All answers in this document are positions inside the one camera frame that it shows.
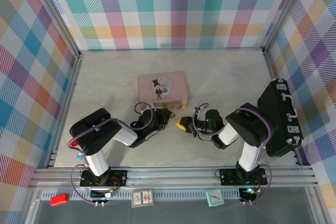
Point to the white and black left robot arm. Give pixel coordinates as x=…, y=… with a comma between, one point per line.
x=92, y=129

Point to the aluminium frame post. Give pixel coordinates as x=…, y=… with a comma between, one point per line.
x=286, y=11
x=52, y=16

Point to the small red block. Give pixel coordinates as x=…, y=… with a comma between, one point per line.
x=74, y=144

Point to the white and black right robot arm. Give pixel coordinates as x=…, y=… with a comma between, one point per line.
x=249, y=124

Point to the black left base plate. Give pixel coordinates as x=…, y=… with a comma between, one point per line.
x=118, y=178

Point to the black right electronics board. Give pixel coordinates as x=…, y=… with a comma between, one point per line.
x=248, y=193

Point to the red rectangular block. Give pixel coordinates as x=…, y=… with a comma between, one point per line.
x=59, y=200

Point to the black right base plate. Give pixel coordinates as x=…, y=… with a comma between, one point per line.
x=227, y=176

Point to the teal square clock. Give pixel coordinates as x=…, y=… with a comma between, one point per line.
x=215, y=197

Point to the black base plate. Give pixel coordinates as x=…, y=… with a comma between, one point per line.
x=227, y=176
x=118, y=178

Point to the aluminium mounting rail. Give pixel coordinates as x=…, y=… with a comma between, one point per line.
x=170, y=175

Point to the black left electronics board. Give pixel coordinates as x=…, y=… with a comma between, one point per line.
x=101, y=194

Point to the small framed card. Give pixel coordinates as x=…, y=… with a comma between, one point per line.
x=143, y=198

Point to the pink tin box with couple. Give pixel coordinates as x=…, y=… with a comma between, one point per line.
x=162, y=87

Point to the black electronics board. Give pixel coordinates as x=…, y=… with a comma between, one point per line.
x=248, y=193
x=101, y=194

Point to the black briefcase with metal clasps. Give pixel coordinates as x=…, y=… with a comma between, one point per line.
x=281, y=119

